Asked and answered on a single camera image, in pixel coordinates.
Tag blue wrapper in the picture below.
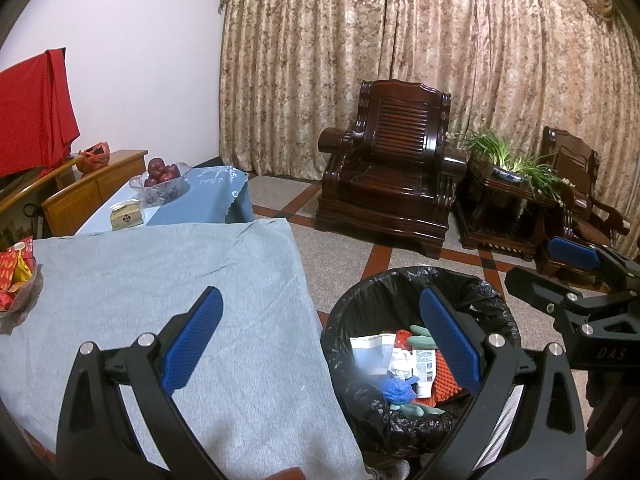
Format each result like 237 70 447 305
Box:
382 377 418 406

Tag beige patterned curtain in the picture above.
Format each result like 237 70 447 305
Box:
217 0 640 221

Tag black cable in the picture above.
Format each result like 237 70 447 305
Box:
22 203 43 237

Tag red snack packet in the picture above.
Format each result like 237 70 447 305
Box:
0 235 36 311

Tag dark wooden side table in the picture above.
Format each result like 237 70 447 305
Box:
452 157 561 262

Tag glass fruit bowl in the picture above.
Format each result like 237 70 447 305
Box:
129 161 192 206

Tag grey shoe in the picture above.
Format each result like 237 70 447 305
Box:
364 459 411 480

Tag trash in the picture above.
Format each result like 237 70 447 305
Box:
415 347 468 408

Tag white blue medicine box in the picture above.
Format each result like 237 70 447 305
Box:
414 349 437 397

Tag yellow snack packet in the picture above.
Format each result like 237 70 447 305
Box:
12 250 33 283

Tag dark wooden armchair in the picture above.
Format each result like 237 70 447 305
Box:
535 126 632 291
314 79 468 260

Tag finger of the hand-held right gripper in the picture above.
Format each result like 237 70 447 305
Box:
504 266 582 329
546 236 640 291

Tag beige tissue box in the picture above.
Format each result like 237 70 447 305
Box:
109 199 145 232

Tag glass snack bowl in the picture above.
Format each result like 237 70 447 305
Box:
0 260 45 316

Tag wooden television cabinet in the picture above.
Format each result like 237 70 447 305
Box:
0 149 149 251

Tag red cloth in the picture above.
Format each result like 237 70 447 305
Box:
0 49 81 178

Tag bin with black bag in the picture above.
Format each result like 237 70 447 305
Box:
320 266 526 480

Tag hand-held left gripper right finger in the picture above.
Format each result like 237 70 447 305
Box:
419 286 587 480

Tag light blue covered table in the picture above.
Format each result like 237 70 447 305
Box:
75 165 255 236

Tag green potted plant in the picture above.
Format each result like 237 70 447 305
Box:
450 127 571 206

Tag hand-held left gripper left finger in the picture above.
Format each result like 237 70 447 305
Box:
54 286 224 480

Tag white tissue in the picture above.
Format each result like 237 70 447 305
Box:
387 350 418 381

